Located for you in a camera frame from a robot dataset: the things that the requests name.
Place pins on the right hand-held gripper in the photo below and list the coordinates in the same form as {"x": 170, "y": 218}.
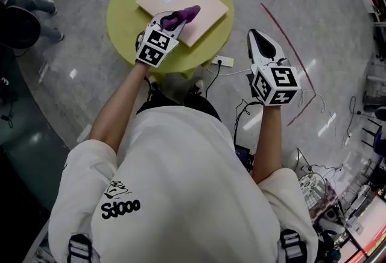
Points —
{"x": 280, "y": 84}

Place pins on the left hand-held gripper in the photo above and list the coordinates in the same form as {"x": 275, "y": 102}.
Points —
{"x": 153, "y": 47}

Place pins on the purple cloth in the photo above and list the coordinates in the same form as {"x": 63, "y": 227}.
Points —
{"x": 184, "y": 16}

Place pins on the person's left forearm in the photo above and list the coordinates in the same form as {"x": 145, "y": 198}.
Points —
{"x": 117, "y": 117}

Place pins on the person's right forearm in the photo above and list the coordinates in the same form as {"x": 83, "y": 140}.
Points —
{"x": 268, "y": 147}

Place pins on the white power strip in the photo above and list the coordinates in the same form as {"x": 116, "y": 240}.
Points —
{"x": 223, "y": 61}

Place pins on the yellow-green round table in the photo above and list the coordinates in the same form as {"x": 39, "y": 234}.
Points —
{"x": 123, "y": 20}

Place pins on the person's left shoe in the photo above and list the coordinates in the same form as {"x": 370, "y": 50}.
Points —
{"x": 152, "y": 82}

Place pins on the person's shoe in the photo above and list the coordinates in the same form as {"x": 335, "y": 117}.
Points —
{"x": 199, "y": 86}
{"x": 152, "y": 82}

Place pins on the person's right shoe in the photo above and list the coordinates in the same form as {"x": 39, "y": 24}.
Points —
{"x": 199, "y": 86}

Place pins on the person's black trousers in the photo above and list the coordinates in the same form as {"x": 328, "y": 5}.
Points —
{"x": 199, "y": 103}

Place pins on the black box device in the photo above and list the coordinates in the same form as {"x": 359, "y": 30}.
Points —
{"x": 244, "y": 157}

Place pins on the blue chair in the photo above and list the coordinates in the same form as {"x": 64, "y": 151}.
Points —
{"x": 378, "y": 132}

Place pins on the black round backpack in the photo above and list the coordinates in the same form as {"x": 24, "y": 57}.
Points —
{"x": 18, "y": 26}

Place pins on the person's white T-shirt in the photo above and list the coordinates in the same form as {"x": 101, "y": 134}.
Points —
{"x": 181, "y": 189}

